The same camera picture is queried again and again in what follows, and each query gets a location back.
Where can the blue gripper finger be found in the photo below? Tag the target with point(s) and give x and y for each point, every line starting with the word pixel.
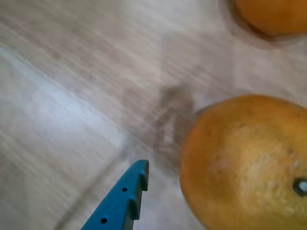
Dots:
pixel 117 203

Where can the yellowish orange with stem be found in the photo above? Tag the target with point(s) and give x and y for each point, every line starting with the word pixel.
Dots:
pixel 239 163

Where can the large deep orange fruit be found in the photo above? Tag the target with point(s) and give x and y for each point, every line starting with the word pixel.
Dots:
pixel 275 14

